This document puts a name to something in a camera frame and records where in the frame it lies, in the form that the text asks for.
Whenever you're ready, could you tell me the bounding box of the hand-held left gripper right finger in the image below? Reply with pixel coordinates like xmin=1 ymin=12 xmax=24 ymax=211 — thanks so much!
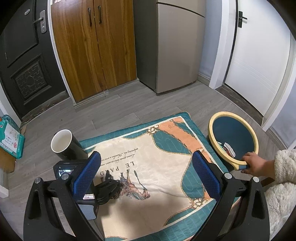
xmin=192 ymin=150 xmax=270 ymax=241

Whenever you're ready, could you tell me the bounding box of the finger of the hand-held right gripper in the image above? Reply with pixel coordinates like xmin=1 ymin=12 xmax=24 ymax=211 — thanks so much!
xmin=96 ymin=179 xmax=122 ymax=205
xmin=102 ymin=173 xmax=115 ymax=184

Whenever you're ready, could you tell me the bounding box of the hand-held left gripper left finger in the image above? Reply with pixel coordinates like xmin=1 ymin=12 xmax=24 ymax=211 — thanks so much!
xmin=23 ymin=151 xmax=104 ymax=241

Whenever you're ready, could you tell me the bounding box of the white and red packet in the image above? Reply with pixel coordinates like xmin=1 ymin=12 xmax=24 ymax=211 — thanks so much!
xmin=221 ymin=142 xmax=236 ymax=158

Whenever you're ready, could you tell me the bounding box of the blue basin with yellow rim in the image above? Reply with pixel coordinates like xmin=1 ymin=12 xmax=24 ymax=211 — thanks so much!
xmin=208 ymin=111 xmax=259 ymax=172

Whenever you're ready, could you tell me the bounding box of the person's right forearm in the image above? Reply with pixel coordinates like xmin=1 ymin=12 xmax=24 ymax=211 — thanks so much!
xmin=264 ymin=149 xmax=296 ymax=232

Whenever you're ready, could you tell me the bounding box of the person's right hand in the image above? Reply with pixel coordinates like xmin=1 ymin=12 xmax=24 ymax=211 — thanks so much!
xmin=240 ymin=152 xmax=275 ymax=178

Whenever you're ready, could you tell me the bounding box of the black mug with white inside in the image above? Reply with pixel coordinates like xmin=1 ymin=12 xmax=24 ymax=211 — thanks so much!
xmin=51 ymin=129 xmax=89 ymax=161

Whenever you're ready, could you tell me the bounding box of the printed teal and cream mat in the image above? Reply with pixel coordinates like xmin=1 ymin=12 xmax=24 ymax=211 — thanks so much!
xmin=77 ymin=112 xmax=241 ymax=241

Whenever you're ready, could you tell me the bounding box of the cardboard box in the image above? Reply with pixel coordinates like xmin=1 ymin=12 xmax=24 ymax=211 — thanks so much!
xmin=0 ymin=148 xmax=18 ymax=173

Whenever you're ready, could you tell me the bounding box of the wooden cabinet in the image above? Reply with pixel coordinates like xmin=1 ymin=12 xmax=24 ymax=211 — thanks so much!
xmin=50 ymin=0 xmax=139 ymax=102

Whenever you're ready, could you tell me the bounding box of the white door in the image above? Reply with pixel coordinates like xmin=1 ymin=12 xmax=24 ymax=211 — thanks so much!
xmin=224 ymin=0 xmax=292 ymax=116

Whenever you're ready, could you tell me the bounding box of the silver refrigerator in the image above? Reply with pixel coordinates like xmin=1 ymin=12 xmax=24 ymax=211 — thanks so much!
xmin=133 ymin=0 xmax=206 ymax=94

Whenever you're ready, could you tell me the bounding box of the black entrance door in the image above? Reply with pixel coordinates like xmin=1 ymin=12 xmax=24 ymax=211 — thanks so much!
xmin=0 ymin=0 xmax=72 ymax=121

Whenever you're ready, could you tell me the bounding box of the black door handle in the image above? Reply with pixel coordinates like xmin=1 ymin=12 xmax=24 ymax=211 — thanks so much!
xmin=236 ymin=11 xmax=248 ymax=29

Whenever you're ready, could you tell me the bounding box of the silver door handle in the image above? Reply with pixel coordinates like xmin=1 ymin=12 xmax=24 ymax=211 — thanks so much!
xmin=33 ymin=10 xmax=48 ymax=34

